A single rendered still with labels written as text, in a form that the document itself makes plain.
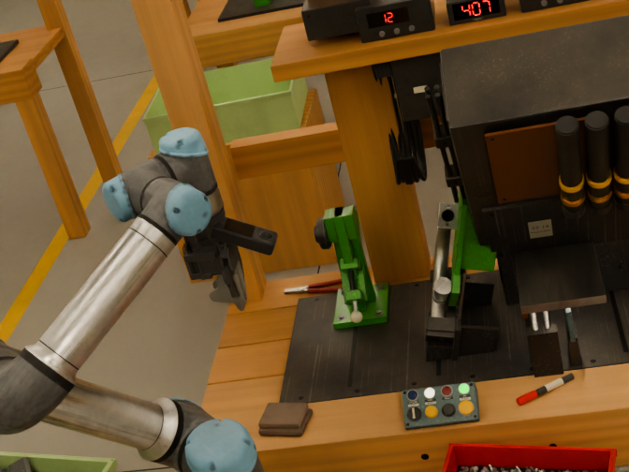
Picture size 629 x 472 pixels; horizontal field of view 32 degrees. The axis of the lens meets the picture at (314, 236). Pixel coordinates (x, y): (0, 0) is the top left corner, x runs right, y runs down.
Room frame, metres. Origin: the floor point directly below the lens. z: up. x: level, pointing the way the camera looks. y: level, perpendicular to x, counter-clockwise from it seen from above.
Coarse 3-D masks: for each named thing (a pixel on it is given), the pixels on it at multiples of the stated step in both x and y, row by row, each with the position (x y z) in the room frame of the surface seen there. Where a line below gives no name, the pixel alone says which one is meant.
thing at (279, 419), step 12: (276, 408) 1.88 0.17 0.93; (288, 408) 1.87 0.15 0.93; (300, 408) 1.86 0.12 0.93; (264, 420) 1.85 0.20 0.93; (276, 420) 1.84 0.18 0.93; (288, 420) 1.83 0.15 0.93; (300, 420) 1.83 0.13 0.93; (264, 432) 1.84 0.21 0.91; (276, 432) 1.83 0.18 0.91; (288, 432) 1.82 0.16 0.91; (300, 432) 1.81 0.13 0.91
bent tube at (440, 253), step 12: (444, 204) 2.03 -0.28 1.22; (456, 204) 2.02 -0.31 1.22; (444, 216) 2.06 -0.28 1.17; (456, 216) 2.01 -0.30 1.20; (444, 228) 2.00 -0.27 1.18; (456, 228) 1.99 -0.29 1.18; (444, 240) 2.07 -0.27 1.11; (444, 252) 2.07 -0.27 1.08; (444, 264) 2.06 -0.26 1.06; (444, 276) 2.04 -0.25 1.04; (432, 288) 2.03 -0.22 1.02; (432, 300) 2.01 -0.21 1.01; (432, 312) 1.99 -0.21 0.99; (444, 312) 1.98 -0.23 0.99
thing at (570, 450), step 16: (448, 448) 1.63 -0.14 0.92; (464, 448) 1.63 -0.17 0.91; (480, 448) 1.61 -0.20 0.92; (496, 448) 1.60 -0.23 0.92; (512, 448) 1.59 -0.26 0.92; (528, 448) 1.57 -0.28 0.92; (544, 448) 1.56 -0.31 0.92; (560, 448) 1.55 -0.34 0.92; (576, 448) 1.54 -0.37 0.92; (592, 448) 1.53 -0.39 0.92; (448, 464) 1.59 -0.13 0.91; (464, 464) 1.63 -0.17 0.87; (480, 464) 1.62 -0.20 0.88; (496, 464) 1.60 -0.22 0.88; (512, 464) 1.59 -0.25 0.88; (528, 464) 1.58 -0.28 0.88; (544, 464) 1.56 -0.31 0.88; (560, 464) 1.55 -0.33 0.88; (576, 464) 1.54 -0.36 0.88; (592, 464) 1.52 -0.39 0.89; (608, 464) 1.51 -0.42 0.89
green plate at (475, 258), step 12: (468, 216) 1.93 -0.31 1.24; (468, 228) 1.93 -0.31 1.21; (456, 240) 1.97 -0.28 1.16; (468, 240) 1.93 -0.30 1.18; (456, 252) 1.94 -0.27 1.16; (468, 252) 1.93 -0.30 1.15; (480, 252) 1.92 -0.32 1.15; (456, 264) 1.92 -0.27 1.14; (468, 264) 1.93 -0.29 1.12; (480, 264) 1.92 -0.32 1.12; (492, 264) 1.92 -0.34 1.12
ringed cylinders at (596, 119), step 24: (576, 120) 1.62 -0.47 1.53; (600, 120) 1.60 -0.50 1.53; (624, 120) 1.59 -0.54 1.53; (576, 144) 1.62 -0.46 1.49; (600, 144) 1.61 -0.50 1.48; (624, 144) 1.61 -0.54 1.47; (576, 168) 1.66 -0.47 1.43; (600, 168) 1.65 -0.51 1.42; (624, 168) 1.65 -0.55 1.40; (576, 192) 1.70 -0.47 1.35; (600, 192) 1.70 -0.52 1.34; (624, 192) 1.70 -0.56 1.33; (576, 216) 1.75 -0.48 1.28
